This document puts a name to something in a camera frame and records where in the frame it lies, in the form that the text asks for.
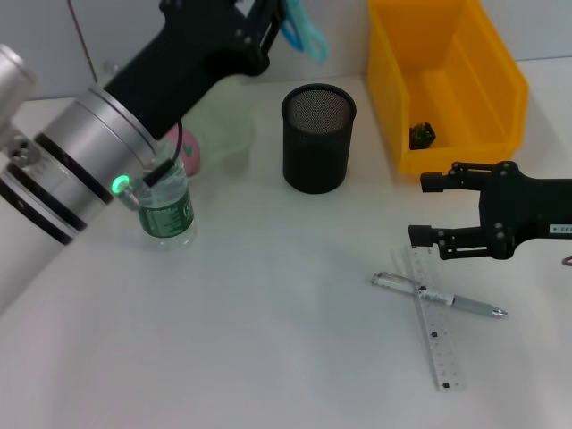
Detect blue teal scissors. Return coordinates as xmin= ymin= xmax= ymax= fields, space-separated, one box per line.
xmin=280 ymin=0 xmax=331 ymax=63

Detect clear plastic ruler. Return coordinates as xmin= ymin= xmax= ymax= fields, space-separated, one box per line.
xmin=404 ymin=243 xmax=463 ymax=393

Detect pink peach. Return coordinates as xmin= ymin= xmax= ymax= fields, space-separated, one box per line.
xmin=167 ymin=127 xmax=202 ymax=178

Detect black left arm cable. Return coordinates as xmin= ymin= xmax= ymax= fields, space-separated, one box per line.
xmin=142 ymin=121 xmax=185 ymax=188

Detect clear green-label water bottle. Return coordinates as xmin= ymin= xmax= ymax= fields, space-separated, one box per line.
xmin=136 ymin=145 xmax=198 ymax=252

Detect green glass fruit plate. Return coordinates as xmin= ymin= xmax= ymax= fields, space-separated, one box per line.
xmin=178 ymin=75 xmax=258 ymax=180

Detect black mesh pen cup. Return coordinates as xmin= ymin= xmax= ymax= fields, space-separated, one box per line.
xmin=281 ymin=83 xmax=358 ymax=195

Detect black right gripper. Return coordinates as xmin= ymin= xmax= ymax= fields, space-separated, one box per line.
xmin=408 ymin=161 xmax=572 ymax=261

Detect silver clear pen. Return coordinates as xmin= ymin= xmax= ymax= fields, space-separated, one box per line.
xmin=369 ymin=271 xmax=509 ymax=319

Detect yellow plastic bin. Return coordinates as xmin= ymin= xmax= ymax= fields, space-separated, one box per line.
xmin=366 ymin=0 xmax=530 ymax=176

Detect green plastic wrapper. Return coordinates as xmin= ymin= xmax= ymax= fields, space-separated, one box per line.
xmin=409 ymin=121 xmax=437 ymax=151

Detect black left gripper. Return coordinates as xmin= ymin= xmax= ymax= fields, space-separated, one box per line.
xmin=105 ymin=0 xmax=287 ymax=139

